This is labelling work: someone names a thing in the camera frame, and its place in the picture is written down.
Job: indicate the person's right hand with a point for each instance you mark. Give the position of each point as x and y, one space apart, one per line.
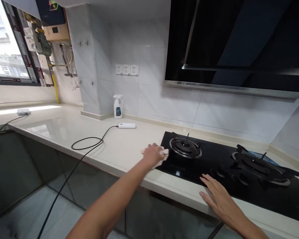
219 199

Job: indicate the person's left hand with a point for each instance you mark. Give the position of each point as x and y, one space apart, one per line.
150 153

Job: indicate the person's left fingers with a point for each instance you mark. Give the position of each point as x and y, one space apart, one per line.
159 150

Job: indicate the white cleaning cloth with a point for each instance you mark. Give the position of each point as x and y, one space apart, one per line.
165 152

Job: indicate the small round gas burner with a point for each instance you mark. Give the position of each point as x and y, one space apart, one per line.
185 147

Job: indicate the white power bank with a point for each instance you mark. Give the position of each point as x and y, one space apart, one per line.
127 126

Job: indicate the black glass gas hob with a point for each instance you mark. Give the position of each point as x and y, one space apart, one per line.
204 171

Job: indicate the white spray bottle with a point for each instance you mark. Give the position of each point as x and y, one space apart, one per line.
118 109

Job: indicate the black hob knob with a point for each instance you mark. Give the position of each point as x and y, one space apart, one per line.
240 179
218 172

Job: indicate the large round gas burner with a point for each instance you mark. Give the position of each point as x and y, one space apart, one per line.
261 166

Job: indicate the glass fronted base cabinet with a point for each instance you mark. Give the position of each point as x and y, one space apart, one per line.
39 174

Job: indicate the yellow gas pipe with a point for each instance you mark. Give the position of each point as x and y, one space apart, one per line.
55 84

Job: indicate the black range hood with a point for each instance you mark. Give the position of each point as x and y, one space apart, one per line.
239 39

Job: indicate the white adapter box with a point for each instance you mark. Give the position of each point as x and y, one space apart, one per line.
23 111

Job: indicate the green gas meter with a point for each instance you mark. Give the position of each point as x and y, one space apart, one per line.
44 44

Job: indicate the brown cardboard box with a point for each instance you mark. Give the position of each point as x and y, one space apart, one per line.
57 32

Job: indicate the dark blue water heater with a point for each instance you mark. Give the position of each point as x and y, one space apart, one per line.
52 12

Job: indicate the dark framed window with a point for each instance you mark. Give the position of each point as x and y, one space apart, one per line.
5 44

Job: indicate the white wall socket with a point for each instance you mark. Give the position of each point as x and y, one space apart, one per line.
126 70
119 69
134 70

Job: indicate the white wall device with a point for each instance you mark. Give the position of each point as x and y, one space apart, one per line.
31 38

